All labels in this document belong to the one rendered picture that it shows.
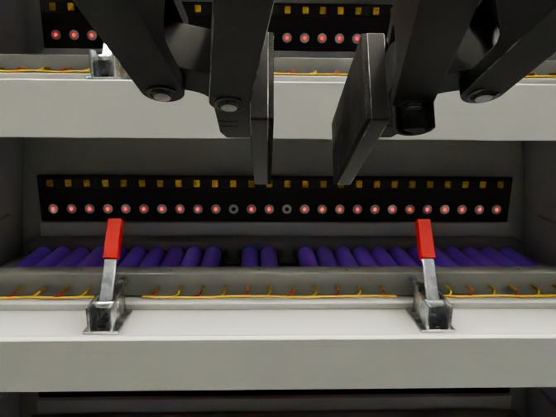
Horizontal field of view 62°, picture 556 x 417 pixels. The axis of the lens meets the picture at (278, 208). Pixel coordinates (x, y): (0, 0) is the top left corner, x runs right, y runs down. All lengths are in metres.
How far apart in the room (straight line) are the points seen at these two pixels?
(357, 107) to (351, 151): 0.02
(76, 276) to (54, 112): 0.15
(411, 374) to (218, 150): 0.33
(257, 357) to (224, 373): 0.03
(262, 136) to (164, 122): 0.24
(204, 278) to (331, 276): 0.12
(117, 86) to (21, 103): 0.08
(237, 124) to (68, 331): 0.28
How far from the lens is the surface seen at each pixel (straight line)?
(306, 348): 0.38
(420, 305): 0.40
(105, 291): 0.40
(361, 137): 0.16
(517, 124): 0.43
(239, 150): 0.57
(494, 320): 0.44
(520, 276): 0.49
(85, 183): 0.56
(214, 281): 0.43
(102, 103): 0.40
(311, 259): 0.48
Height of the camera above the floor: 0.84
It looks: 2 degrees up
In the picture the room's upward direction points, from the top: straight up
